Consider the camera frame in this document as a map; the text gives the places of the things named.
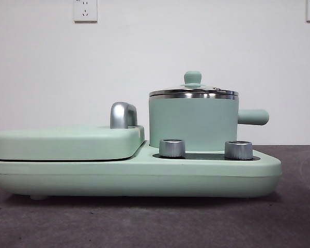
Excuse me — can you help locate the green steamer pot with handle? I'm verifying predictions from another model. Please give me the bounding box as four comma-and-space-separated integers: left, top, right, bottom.
147, 92, 270, 152

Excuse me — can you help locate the silver griddle cover handle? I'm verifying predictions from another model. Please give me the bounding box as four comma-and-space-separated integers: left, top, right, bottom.
110, 101, 138, 129

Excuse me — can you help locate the silver control knob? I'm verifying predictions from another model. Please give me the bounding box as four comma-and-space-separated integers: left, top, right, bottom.
159, 138, 186, 158
224, 141, 253, 159

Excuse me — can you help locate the green hinged griddle cover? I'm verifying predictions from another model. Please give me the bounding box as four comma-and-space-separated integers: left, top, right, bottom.
0, 123, 145, 161

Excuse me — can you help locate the green breakfast machine base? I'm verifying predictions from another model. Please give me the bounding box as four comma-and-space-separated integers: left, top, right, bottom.
0, 140, 283, 201

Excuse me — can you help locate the glass pot lid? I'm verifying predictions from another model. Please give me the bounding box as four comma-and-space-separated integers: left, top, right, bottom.
148, 71, 239, 96

